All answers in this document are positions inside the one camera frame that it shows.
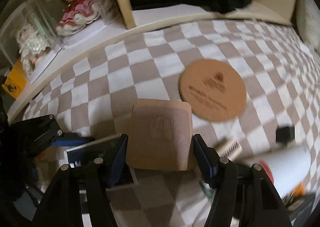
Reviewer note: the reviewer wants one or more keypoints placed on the round cork coaster left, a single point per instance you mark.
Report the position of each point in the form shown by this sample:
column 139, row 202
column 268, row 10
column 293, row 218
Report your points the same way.
column 215, row 91

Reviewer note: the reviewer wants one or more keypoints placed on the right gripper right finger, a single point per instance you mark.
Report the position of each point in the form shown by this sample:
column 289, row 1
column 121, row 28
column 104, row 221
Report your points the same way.
column 241, row 192

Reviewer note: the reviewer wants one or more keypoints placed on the fluffy white pillow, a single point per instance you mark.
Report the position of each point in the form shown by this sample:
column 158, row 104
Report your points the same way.
column 307, row 20

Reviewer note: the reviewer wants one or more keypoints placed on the black cube charger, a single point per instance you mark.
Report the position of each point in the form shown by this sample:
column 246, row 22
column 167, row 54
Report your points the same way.
column 285, row 134

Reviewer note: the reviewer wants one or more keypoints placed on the white thermos bottle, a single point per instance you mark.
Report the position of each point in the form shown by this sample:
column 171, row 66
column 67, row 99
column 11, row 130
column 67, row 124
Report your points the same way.
column 289, row 167

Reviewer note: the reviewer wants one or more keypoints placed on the red dress doll box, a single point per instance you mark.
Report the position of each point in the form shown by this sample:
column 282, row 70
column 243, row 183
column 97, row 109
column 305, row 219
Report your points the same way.
column 74, row 21

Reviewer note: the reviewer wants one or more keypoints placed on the square cork coaster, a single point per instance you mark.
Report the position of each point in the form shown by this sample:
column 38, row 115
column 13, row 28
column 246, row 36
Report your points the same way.
column 160, row 136

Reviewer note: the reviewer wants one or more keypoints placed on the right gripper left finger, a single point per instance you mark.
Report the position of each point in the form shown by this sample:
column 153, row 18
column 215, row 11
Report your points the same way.
column 60, row 204

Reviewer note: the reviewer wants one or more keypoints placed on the black product box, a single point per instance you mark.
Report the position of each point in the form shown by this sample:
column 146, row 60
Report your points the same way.
column 107, row 157

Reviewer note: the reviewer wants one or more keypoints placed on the yellow box on floor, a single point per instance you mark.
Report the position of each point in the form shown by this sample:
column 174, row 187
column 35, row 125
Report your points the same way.
column 15, row 80

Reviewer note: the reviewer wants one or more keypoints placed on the wooden bedside shelf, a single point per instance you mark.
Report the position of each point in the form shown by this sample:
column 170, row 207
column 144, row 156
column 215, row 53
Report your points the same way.
column 146, row 15

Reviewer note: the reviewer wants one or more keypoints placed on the white dress doll box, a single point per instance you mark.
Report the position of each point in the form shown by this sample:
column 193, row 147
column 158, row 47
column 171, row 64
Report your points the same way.
column 27, row 36

